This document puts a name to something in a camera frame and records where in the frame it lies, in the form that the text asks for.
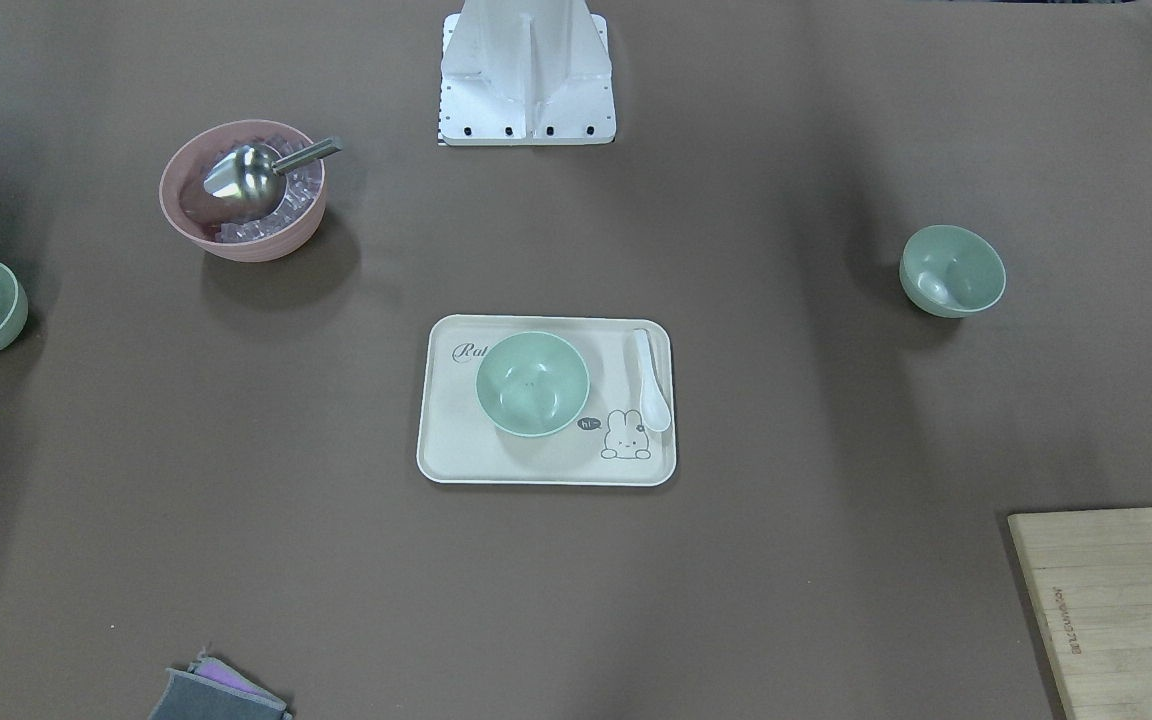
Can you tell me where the pink bowl with ice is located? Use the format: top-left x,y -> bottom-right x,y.
159,119 -> 326,263

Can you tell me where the green bowl on tray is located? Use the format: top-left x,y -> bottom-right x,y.
473,331 -> 591,438

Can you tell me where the wooden cutting board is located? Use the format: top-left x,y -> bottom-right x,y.
1007,507 -> 1152,719

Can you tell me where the grey folded cloth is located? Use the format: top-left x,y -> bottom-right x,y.
147,651 -> 294,719

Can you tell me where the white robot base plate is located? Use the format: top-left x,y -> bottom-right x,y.
438,1 -> 617,147

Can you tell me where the cream rabbit serving tray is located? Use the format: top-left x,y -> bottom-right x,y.
416,314 -> 677,487

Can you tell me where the metal ice scoop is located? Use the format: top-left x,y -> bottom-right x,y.
200,137 -> 343,223

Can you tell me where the white ceramic spoon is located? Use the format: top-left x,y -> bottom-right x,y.
632,328 -> 673,433

